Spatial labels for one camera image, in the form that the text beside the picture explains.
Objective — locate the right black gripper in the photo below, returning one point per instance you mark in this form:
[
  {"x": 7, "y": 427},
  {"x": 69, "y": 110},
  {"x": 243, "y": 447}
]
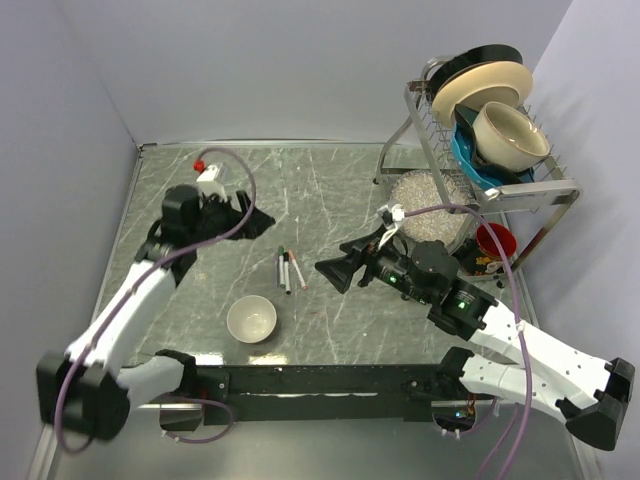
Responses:
[{"x": 340, "y": 270}]

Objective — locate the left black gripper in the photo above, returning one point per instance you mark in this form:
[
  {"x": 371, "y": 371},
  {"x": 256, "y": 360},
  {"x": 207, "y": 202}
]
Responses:
[{"x": 234, "y": 216}]

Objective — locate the white pen green tip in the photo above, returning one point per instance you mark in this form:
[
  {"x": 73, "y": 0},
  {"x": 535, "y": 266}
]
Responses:
[{"x": 282, "y": 271}]

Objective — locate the white pen black tip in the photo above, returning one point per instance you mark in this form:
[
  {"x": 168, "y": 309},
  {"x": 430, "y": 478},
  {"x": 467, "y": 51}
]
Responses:
[{"x": 288, "y": 289}]

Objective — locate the white pen pink tip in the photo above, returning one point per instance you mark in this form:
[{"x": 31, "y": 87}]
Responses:
[{"x": 302, "y": 282}]

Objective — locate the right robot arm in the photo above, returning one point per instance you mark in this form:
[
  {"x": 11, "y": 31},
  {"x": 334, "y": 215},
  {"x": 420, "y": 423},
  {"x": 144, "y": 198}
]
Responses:
[{"x": 589, "y": 395}]

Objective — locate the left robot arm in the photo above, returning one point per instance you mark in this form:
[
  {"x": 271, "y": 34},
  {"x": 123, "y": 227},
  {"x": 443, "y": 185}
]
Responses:
[{"x": 87, "y": 389}]

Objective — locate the white ceramic bowl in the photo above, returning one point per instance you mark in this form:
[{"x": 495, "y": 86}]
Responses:
[{"x": 251, "y": 319}]

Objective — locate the red cup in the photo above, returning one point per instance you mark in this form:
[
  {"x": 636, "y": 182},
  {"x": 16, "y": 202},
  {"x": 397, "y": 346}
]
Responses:
[{"x": 489, "y": 238}]

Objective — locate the black base bar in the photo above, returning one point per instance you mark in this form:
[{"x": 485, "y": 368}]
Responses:
[{"x": 329, "y": 392}]

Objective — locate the metal dish rack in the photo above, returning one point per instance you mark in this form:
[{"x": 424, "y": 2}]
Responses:
[{"x": 549, "y": 186}]

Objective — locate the blue dish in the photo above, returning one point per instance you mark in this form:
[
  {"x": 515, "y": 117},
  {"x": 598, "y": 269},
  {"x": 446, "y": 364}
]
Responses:
[{"x": 464, "y": 148}]

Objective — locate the cream bowl on rack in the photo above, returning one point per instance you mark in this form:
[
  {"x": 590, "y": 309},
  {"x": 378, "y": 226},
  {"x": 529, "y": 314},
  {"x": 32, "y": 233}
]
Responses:
[{"x": 506, "y": 137}]

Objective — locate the cream plate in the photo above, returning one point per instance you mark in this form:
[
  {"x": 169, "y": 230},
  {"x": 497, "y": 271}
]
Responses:
[{"x": 505, "y": 82}]

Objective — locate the black plate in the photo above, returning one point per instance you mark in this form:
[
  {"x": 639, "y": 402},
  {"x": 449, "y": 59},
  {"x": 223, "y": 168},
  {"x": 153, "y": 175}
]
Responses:
[{"x": 471, "y": 59}]

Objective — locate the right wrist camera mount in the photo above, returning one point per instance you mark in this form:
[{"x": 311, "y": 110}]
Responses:
[{"x": 391, "y": 216}]

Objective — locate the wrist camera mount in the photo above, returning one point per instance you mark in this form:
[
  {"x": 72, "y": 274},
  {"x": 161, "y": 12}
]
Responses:
[
  {"x": 391, "y": 216},
  {"x": 211, "y": 178}
]

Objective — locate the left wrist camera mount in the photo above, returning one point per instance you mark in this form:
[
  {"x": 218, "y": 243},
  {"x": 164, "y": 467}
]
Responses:
[{"x": 211, "y": 178}]

